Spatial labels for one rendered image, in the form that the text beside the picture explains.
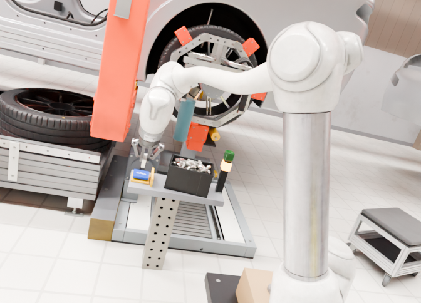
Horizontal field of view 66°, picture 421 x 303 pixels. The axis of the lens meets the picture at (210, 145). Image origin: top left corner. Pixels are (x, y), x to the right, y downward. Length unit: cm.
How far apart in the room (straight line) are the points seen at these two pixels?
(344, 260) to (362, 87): 592
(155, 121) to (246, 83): 34
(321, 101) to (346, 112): 608
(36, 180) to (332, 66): 163
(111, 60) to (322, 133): 111
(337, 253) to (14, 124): 168
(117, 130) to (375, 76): 578
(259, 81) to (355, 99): 591
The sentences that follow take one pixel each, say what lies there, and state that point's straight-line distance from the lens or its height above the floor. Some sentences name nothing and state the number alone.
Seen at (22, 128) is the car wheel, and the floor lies 41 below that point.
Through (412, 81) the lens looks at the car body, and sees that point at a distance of 412.
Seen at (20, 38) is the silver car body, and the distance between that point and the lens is 223.
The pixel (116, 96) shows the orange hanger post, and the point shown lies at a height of 74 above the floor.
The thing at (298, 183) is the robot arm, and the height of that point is 89.
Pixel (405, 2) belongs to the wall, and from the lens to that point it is 700.
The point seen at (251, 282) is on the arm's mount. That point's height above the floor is 41.
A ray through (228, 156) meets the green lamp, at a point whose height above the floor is 64.
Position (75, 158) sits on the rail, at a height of 35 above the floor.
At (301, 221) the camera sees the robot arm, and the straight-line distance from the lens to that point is 74.
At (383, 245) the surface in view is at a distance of 258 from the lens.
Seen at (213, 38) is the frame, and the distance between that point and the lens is 200.
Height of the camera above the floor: 113
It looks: 19 degrees down
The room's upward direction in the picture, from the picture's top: 15 degrees clockwise
